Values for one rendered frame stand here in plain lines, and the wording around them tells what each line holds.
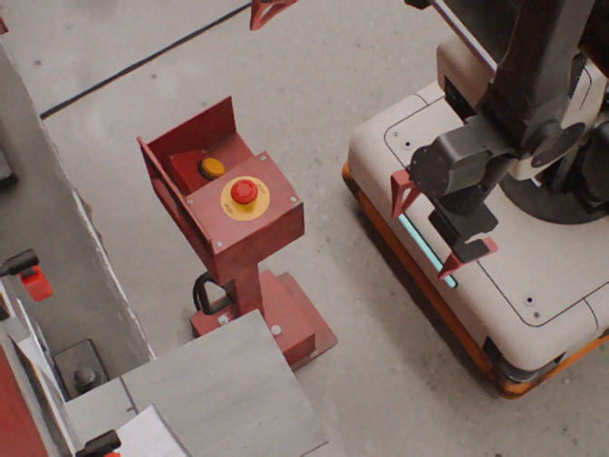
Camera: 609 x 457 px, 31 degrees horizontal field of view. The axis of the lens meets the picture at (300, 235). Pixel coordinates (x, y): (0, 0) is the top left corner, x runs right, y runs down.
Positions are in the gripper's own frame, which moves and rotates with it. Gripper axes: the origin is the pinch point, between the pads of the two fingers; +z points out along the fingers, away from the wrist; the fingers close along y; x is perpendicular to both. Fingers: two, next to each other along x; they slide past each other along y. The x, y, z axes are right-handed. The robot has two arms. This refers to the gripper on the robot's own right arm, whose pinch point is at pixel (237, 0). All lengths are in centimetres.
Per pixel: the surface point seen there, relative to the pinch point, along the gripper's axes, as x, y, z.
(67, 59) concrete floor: 35, -74, 94
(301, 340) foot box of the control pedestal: 36, 20, 80
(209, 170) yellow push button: 1.5, 7.3, 28.6
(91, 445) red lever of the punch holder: -52, 51, -4
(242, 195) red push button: -1.4, 17.0, 21.7
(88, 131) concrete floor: 30, -54, 96
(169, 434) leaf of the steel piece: -34, 47, 17
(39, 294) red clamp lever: -45, 32, 3
